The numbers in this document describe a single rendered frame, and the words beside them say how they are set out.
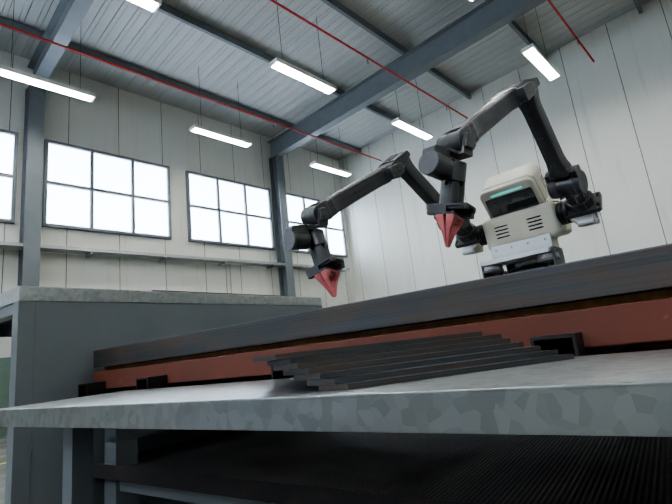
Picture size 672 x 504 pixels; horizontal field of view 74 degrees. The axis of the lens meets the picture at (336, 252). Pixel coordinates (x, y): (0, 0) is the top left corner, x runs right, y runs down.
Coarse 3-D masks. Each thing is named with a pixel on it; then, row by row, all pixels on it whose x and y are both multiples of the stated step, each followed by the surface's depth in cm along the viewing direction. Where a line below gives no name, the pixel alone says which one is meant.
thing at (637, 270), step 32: (608, 256) 55; (640, 256) 53; (448, 288) 67; (480, 288) 64; (512, 288) 61; (544, 288) 59; (576, 288) 57; (608, 288) 55; (640, 288) 53; (288, 320) 85; (320, 320) 80; (352, 320) 76; (384, 320) 73; (416, 320) 69; (96, 352) 127; (128, 352) 117; (160, 352) 109; (192, 352) 101
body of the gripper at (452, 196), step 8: (456, 184) 104; (464, 184) 106; (440, 192) 107; (448, 192) 105; (456, 192) 104; (464, 192) 106; (440, 200) 106; (448, 200) 104; (456, 200) 104; (448, 208) 104; (456, 208) 103; (464, 208) 102; (472, 208) 104
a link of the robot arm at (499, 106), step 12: (528, 84) 126; (504, 96) 123; (516, 96) 126; (528, 96) 125; (492, 108) 118; (504, 108) 122; (468, 120) 112; (480, 120) 113; (492, 120) 117; (456, 132) 106; (480, 132) 112; (444, 144) 107; (456, 144) 105
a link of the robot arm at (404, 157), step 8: (408, 152) 158; (392, 160) 155; (400, 160) 155; (408, 160) 158; (408, 168) 159; (416, 168) 162; (400, 176) 154; (408, 176) 161; (416, 176) 162; (408, 184) 165; (416, 184) 163; (424, 184) 164; (416, 192) 167; (424, 192) 165; (432, 192) 167; (424, 200) 169; (432, 200) 167; (464, 224) 173
